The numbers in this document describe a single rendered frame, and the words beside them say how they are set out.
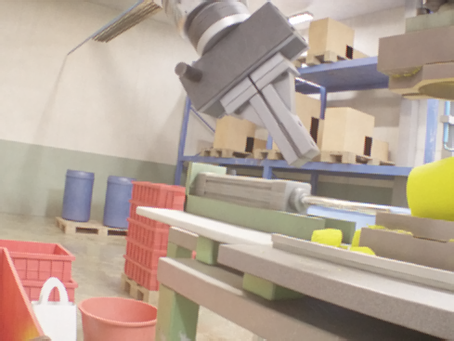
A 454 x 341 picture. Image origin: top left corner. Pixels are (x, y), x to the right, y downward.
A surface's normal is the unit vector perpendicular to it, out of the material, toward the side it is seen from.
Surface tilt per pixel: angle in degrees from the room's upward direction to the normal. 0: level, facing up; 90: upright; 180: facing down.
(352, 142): 90
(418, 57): 90
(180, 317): 90
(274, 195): 90
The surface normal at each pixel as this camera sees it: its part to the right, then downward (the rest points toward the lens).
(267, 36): -0.47, -0.09
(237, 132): 0.58, 0.05
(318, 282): -0.80, -0.12
